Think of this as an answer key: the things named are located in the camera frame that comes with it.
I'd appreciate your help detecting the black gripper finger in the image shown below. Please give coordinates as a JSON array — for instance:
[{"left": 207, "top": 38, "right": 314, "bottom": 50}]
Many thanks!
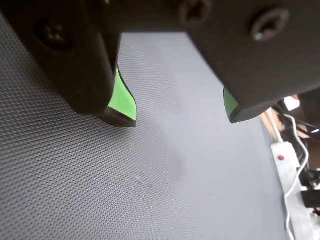
[
  {"left": 0, "top": 0, "right": 138, "bottom": 128},
  {"left": 174, "top": 0, "right": 320, "bottom": 125}
]

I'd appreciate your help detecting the white power strip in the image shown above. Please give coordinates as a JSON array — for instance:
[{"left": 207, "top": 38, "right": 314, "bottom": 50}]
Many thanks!
[{"left": 270, "top": 140, "right": 320, "bottom": 240}]

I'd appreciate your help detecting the large grey textured mat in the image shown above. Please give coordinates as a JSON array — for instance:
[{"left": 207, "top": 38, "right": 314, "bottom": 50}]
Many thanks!
[{"left": 0, "top": 12, "right": 291, "bottom": 240}]

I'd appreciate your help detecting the black power plug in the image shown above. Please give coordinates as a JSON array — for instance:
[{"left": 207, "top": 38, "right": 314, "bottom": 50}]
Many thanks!
[{"left": 299, "top": 168, "right": 320, "bottom": 209}]

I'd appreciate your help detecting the thin white cable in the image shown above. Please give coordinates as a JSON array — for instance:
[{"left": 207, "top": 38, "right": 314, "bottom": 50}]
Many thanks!
[{"left": 281, "top": 111, "right": 310, "bottom": 240}]

